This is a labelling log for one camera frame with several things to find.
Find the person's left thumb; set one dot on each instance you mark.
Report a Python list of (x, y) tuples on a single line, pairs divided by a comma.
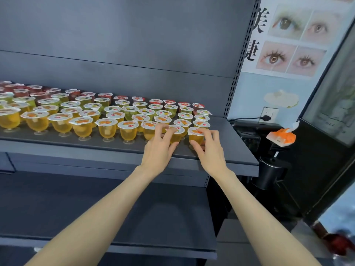
[(172, 149)]

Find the red object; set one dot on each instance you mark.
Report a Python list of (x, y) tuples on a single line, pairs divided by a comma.
[(341, 243)]

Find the black countertop appliance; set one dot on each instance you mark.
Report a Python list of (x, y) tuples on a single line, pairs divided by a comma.
[(249, 135)]

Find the grey shelf back panel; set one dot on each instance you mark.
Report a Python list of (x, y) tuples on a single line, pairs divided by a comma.
[(138, 38)]

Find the person's left middle finger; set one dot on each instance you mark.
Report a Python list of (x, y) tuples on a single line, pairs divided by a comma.
[(160, 130)]

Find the yellow jelly dessert cup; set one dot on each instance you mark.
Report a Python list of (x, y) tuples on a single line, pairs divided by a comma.
[(177, 137), (196, 137)]

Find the white wall socket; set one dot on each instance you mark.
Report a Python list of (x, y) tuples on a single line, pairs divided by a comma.
[(273, 111)]

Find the person's right middle finger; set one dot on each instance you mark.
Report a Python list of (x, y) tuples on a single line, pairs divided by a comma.
[(216, 137)]

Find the person's right hand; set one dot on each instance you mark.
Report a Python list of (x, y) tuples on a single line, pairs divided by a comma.
[(212, 157)]

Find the grey metal shelf board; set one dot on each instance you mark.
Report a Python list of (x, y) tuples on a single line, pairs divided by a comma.
[(111, 207), (235, 148)]

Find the person's left hand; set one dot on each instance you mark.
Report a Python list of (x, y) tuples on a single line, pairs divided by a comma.
[(156, 155)]

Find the black display cabinet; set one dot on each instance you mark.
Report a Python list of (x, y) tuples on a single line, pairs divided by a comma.
[(319, 152)]

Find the rows of assorted jelly cups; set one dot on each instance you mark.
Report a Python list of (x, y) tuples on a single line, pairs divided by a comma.
[(83, 127)]

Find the person's right thumb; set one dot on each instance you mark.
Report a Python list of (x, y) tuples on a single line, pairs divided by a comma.
[(195, 148)]

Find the eye pictures poster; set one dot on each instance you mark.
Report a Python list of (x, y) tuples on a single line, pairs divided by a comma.
[(291, 24)]

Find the black cylindrical container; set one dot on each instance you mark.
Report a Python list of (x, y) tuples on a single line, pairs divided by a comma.
[(267, 171)]

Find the orange and white packet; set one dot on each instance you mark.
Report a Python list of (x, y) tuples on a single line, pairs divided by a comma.
[(283, 137)]

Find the perforated grey shelf upright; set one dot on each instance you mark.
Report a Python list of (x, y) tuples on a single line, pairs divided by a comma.
[(243, 52)]

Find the person's left forearm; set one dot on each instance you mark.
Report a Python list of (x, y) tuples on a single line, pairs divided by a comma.
[(94, 221)]

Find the person's right forearm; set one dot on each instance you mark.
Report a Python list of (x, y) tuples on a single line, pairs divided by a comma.
[(263, 221)]

